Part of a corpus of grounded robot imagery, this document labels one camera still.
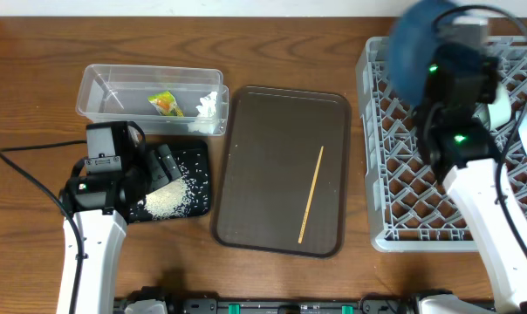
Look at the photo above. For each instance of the dark blue plate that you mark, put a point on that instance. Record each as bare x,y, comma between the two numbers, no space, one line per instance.
412,44

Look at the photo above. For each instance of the black plastic tray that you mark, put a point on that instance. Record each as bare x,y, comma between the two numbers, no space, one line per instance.
99,199

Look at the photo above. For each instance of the mint green bowl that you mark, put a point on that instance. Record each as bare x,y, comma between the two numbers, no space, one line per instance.
498,113

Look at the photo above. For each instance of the wooden chopstick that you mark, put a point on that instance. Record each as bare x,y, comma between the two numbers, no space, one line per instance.
310,196

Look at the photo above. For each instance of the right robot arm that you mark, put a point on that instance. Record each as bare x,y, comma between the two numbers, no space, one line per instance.
471,168

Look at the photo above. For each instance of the grey dishwasher rack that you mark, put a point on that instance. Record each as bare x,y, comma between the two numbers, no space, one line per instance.
407,210

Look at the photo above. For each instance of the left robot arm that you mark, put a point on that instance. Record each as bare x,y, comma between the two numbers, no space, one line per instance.
92,252

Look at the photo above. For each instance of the brown plastic serving tray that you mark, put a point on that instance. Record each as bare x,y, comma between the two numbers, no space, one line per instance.
272,149

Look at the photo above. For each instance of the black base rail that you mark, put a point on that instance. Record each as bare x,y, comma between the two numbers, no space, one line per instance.
157,300

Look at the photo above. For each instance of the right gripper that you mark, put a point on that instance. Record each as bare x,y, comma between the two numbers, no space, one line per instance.
491,76

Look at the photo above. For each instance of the yellow green snack wrapper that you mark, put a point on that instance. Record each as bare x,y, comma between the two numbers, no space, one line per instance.
165,104

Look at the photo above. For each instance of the white tissue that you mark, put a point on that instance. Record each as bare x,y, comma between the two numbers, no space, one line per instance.
206,112

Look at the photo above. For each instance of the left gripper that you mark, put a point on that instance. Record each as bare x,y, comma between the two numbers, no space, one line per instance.
150,160

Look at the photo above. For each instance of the pile of rice grains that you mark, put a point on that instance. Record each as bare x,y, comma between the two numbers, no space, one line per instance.
186,197

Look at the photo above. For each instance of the clear plastic bin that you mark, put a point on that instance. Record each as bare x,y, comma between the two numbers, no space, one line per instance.
120,92

